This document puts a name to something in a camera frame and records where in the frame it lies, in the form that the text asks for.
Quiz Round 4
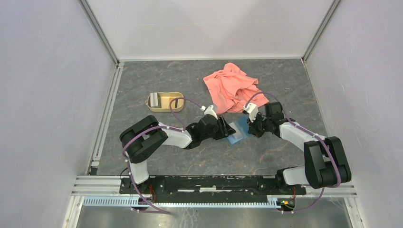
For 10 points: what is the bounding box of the blue card holder wallet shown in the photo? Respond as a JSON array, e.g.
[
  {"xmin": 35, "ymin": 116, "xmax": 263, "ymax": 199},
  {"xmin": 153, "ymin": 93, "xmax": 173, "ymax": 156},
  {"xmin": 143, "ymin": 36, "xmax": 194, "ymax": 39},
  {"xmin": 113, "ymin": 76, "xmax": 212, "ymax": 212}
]
[{"xmin": 226, "ymin": 115, "xmax": 251, "ymax": 146}]

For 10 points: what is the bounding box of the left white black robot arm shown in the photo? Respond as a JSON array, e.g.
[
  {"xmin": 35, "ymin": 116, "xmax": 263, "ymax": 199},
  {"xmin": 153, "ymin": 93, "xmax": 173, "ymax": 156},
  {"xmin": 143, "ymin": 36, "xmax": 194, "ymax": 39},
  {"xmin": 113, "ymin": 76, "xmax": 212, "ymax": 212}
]
[{"xmin": 119, "ymin": 114, "xmax": 236, "ymax": 194}]

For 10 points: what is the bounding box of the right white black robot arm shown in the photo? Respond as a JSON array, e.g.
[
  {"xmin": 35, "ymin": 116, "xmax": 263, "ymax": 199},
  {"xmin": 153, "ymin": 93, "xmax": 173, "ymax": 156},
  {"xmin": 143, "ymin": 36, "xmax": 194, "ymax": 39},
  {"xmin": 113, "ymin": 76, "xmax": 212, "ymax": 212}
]
[{"xmin": 243, "ymin": 102, "xmax": 352, "ymax": 194}]

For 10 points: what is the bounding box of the grey card stack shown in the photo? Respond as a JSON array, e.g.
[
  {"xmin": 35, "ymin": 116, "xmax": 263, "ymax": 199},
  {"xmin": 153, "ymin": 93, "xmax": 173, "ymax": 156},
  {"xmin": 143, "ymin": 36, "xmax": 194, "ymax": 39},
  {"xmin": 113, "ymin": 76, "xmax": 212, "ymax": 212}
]
[{"xmin": 149, "ymin": 92, "xmax": 161, "ymax": 108}]

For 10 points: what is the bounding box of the pink crumpled cloth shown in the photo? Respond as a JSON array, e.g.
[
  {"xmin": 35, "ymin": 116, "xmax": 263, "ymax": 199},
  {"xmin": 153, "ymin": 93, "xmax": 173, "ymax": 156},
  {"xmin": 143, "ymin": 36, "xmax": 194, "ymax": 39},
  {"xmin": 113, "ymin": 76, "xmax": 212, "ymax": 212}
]
[{"xmin": 203, "ymin": 63, "xmax": 269, "ymax": 114}]

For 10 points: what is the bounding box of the beige oval tray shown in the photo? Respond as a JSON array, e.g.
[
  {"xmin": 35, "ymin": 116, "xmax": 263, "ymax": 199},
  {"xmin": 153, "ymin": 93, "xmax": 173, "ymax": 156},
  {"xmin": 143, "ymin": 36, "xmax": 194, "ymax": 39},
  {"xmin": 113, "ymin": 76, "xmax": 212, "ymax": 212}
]
[{"xmin": 147, "ymin": 92, "xmax": 184, "ymax": 112}]

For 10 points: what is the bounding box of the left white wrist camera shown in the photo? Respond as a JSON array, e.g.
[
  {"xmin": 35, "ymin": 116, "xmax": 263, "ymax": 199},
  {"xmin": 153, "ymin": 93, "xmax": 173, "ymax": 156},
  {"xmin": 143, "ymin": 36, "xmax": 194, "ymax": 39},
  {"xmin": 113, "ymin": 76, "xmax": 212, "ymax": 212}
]
[{"xmin": 200, "ymin": 104, "xmax": 218, "ymax": 120}]

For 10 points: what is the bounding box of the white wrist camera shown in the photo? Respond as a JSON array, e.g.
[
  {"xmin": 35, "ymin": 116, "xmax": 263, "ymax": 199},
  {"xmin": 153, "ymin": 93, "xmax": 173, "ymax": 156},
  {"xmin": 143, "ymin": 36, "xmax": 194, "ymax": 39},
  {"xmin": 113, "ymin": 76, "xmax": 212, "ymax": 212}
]
[
  {"xmin": 200, "ymin": 104, "xmax": 218, "ymax": 120},
  {"xmin": 243, "ymin": 103, "xmax": 259, "ymax": 123}
]

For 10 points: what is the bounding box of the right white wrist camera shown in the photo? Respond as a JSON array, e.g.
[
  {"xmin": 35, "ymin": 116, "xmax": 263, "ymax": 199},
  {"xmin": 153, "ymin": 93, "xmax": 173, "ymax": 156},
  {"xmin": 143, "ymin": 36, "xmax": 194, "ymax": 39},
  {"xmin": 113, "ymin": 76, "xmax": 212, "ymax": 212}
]
[{"xmin": 243, "ymin": 103, "xmax": 259, "ymax": 123}]

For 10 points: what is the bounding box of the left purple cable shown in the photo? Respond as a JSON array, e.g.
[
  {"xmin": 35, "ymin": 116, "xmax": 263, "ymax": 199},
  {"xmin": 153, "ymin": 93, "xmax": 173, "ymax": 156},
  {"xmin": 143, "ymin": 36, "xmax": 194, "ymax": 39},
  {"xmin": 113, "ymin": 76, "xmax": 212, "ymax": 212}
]
[{"xmin": 121, "ymin": 96, "xmax": 209, "ymax": 215}]

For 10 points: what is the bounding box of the purple cable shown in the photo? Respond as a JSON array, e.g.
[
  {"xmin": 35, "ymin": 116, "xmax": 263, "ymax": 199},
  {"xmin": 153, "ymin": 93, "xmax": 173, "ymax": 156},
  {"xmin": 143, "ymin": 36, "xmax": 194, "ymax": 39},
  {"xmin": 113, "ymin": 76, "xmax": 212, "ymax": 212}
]
[
  {"xmin": 121, "ymin": 96, "xmax": 209, "ymax": 215},
  {"xmin": 245, "ymin": 91, "xmax": 342, "ymax": 215}
]

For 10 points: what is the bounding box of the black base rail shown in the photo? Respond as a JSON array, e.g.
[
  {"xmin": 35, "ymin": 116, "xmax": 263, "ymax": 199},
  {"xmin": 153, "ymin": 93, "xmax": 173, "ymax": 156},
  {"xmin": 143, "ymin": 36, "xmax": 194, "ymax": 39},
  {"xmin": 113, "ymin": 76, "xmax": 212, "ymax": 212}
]
[{"xmin": 119, "ymin": 175, "xmax": 307, "ymax": 203}]

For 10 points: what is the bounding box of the white slotted cable duct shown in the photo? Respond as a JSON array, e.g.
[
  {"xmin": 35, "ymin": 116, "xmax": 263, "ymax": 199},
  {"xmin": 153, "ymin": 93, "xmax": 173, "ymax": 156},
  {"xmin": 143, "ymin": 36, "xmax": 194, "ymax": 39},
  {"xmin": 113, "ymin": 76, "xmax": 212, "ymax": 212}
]
[{"xmin": 82, "ymin": 196, "xmax": 293, "ymax": 209}]

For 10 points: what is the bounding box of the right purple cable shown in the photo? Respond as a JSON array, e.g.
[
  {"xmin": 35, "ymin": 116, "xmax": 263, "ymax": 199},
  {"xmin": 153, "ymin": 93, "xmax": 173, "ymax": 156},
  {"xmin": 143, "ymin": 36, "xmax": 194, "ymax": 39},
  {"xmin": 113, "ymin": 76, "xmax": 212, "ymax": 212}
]
[{"xmin": 245, "ymin": 91, "xmax": 342, "ymax": 215}]

